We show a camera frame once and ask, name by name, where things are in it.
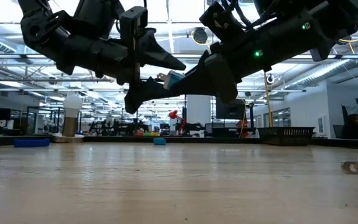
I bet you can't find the blue rectangular box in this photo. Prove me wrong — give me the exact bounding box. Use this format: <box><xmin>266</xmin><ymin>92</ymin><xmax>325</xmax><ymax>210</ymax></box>
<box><xmin>13</xmin><ymin>138</ymin><xmax>50</xmax><ymax>149</ymax></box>

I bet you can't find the blue white USB charger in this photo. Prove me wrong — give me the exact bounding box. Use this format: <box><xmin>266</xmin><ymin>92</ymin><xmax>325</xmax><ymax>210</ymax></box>
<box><xmin>156</xmin><ymin>70</ymin><xmax>186</xmax><ymax>91</ymax></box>

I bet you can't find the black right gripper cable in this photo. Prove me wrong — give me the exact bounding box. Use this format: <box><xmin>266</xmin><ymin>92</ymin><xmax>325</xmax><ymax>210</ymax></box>
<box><xmin>225</xmin><ymin>0</ymin><xmax>279</xmax><ymax>32</ymax></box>

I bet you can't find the black gantry frame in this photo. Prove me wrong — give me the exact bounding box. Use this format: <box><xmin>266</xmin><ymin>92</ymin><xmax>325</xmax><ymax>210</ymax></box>
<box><xmin>134</xmin><ymin>95</ymin><xmax>188</xmax><ymax>131</ymax></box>

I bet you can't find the black aluminium table frame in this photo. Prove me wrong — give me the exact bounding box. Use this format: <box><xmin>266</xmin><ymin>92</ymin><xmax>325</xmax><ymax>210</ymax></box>
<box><xmin>0</xmin><ymin>134</ymin><xmax>358</xmax><ymax>149</ymax></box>

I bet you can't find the person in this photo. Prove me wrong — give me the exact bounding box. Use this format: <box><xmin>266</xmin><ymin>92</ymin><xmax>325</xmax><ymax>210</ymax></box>
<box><xmin>342</xmin><ymin>113</ymin><xmax>358</xmax><ymax>140</ymax></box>

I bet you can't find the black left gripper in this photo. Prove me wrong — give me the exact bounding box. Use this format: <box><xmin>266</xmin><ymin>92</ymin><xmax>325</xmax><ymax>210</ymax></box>
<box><xmin>56</xmin><ymin>6</ymin><xmax>187</xmax><ymax>114</ymax></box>

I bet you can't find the white pillar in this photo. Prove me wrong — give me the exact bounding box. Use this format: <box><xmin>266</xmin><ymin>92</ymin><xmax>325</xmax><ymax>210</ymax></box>
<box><xmin>186</xmin><ymin>95</ymin><xmax>212</xmax><ymax>134</ymax></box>

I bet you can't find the yellow cable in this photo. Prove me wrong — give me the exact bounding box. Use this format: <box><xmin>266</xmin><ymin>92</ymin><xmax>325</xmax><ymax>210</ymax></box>
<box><xmin>262</xmin><ymin>70</ymin><xmax>275</xmax><ymax>128</ymax></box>

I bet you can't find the white bulb on wooden base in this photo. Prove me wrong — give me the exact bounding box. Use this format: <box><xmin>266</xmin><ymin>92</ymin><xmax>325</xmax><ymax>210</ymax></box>
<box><xmin>52</xmin><ymin>93</ymin><xmax>85</xmax><ymax>144</ymax></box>

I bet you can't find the black plastic basket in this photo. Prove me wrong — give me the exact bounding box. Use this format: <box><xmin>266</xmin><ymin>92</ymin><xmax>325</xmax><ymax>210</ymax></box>
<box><xmin>256</xmin><ymin>126</ymin><xmax>316</xmax><ymax>147</ymax></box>

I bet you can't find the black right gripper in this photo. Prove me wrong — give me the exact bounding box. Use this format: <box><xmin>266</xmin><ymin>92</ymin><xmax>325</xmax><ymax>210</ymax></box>
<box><xmin>166</xmin><ymin>1</ymin><xmax>281</xmax><ymax>105</ymax></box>

